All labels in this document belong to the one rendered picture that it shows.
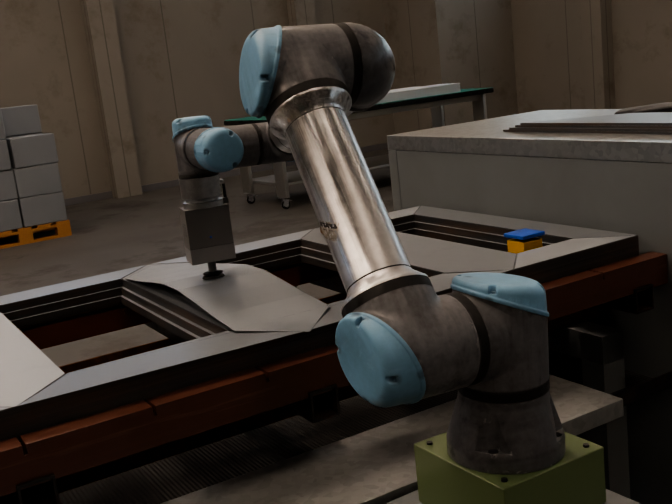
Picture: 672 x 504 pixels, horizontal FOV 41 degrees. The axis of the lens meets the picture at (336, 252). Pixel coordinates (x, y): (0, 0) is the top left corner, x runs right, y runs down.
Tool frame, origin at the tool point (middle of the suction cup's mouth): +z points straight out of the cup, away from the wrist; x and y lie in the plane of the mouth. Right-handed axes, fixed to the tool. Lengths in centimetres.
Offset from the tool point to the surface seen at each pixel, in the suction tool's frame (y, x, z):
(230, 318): 2.4, 23.6, 1.0
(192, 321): 6.9, 11.3, 3.6
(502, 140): -78, -24, -16
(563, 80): -635, -842, 15
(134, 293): 13.5, -19.3, 3.6
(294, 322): -6.5, 30.9, 1.8
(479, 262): -49, 16, 2
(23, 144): 31, -661, 0
